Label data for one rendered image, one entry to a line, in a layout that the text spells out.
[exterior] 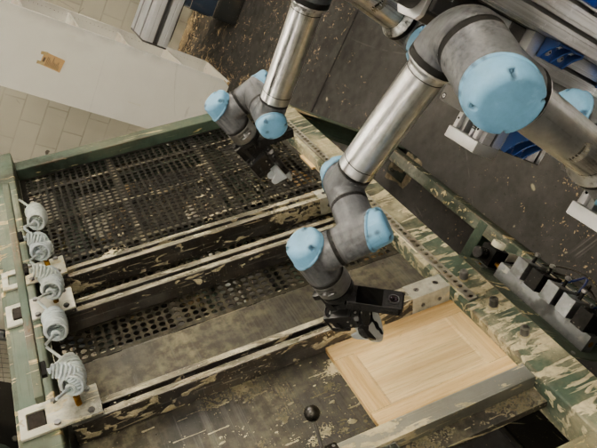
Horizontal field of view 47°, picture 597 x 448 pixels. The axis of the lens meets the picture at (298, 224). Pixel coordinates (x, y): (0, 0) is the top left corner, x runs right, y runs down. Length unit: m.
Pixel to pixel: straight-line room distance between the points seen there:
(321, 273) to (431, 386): 0.62
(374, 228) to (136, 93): 4.42
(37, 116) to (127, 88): 1.66
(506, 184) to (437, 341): 1.40
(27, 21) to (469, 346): 4.13
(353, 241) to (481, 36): 0.43
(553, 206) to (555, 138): 1.81
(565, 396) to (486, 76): 0.97
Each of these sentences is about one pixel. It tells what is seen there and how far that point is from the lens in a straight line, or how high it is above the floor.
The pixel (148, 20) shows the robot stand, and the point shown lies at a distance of 1.21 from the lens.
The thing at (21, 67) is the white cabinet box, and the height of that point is 1.54.
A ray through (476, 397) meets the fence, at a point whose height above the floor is 1.04.
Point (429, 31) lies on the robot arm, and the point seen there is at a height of 1.67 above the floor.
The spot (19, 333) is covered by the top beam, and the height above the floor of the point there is 1.91.
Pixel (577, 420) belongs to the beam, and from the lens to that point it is 1.77.
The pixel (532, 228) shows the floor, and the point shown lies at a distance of 3.03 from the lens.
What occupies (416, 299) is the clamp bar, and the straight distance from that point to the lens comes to 1.96.
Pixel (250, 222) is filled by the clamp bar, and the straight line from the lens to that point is 2.32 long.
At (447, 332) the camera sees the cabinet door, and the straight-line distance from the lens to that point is 1.94.
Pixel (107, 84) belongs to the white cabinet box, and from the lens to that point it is 5.48.
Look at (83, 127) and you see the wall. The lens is 7.08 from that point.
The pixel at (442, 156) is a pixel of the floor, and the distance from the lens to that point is 3.48.
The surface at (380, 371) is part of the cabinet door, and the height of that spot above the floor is 1.16.
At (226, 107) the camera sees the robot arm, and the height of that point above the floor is 1.61.
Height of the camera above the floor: 2.38
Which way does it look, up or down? 33 degrees down
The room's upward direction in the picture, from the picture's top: 76 degrees counter-clockwise
